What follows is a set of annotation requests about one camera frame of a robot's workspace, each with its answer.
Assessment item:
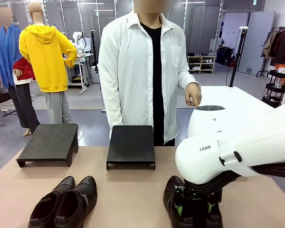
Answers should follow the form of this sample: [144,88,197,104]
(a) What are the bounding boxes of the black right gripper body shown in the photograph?
[177,185,223,217]

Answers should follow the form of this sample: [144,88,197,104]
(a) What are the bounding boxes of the dark brown buckled ankle boot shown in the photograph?
[54,175,98,228]

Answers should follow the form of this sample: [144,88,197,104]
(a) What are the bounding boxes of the person's left forearm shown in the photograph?
[177,67,201,90]

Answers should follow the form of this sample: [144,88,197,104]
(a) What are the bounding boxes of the person's right forearm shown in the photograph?
[100,87,124,141]

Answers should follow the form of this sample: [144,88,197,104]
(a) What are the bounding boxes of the black shoe stand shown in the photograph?
[106,125,156,171]
[16,123,79,168]

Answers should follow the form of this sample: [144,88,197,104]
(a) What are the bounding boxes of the person in white shirt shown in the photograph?
[97,0,202,147]

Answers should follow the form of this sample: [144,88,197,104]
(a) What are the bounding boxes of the person's left hand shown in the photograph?
[184,83,202,108]

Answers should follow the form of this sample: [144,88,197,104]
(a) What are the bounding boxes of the white table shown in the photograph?
[175,85,276,116]

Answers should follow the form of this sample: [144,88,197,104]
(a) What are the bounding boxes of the wooden shoe rack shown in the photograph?
[187,55,216,74]

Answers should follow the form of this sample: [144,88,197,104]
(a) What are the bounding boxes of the black tripod pole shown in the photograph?
[228,26,249,87]

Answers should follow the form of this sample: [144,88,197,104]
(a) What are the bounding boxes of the black luggage bags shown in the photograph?
[216,46,236,67]

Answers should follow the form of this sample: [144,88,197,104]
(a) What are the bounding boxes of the grey background desk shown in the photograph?
[66,53,96,95]

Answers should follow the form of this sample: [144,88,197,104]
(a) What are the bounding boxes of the clothes rack with coats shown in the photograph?
[261,26,285,68]

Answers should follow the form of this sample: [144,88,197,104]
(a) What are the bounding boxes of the small white background robot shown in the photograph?
[72,30,87,54]

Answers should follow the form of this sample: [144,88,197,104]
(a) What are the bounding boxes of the mannequin in yellow hoodie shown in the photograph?
[19,1,78,125]

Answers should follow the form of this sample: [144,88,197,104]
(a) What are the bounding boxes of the mannequin with blue scarf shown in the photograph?
[0,7,41,137]

